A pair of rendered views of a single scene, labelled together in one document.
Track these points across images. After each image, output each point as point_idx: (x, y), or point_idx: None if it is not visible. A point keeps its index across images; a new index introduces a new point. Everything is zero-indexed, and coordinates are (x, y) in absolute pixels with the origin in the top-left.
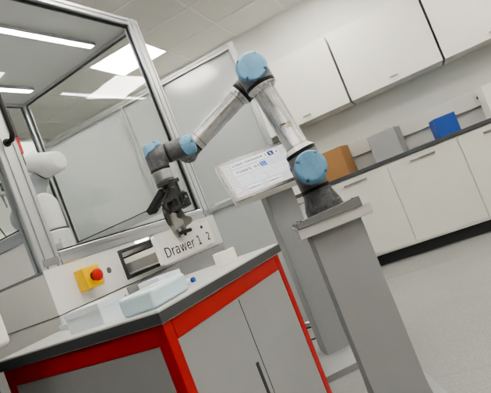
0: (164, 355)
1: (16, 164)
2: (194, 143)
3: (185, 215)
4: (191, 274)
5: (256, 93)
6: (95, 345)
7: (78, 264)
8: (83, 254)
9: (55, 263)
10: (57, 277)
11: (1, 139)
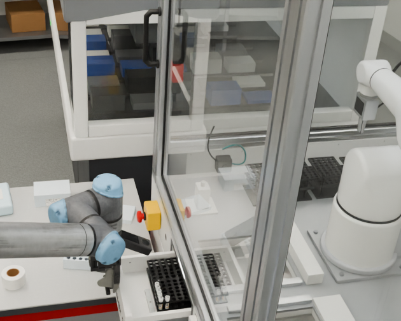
0: None
1: (158, 87)
2: (49, 218)
3: (104, 276)
4: (81, 290)
5: None
6: None
7: (159, 200)
8: (160, 200)
9: (154, 179)
10: (153, 188)
11: (158, 58)
